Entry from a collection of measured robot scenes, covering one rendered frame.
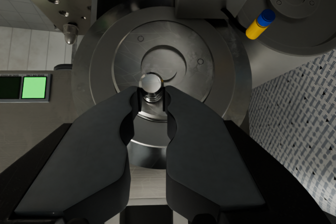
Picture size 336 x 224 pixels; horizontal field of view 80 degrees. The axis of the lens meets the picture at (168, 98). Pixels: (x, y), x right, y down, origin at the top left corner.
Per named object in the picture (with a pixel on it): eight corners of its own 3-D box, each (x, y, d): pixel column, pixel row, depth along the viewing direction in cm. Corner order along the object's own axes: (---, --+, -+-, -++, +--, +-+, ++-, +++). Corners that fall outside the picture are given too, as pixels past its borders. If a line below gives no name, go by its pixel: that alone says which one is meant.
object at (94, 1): (104, -137, 21) (95, 29, 18) (133, 5, 44) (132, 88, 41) (99, -137, 21) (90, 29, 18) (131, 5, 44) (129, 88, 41)
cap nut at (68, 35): (75, 23, 49) (74, 41, 49) (81, 31, 53) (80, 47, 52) (60, 23, 49) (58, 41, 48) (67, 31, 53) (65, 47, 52)
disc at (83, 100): (243, -8, 18) (262, 165, 16) (240, -4, 19) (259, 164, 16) (74, -7, 17) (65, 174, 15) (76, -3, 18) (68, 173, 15)
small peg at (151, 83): (162, 70, 12) (165, 93, 11) (161, 82, 14) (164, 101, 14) (137, 72, 11) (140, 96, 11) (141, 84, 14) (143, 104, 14)
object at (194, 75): (228, 39, 15) (195, 135, 14) (220, 50, 17) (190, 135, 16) (135, 4, 15) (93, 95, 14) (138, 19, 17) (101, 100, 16)
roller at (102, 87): (229, 4, 17) (243, 144, 15) (187, 82, 43) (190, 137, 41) (90, 6, 16) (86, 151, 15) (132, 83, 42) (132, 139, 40)
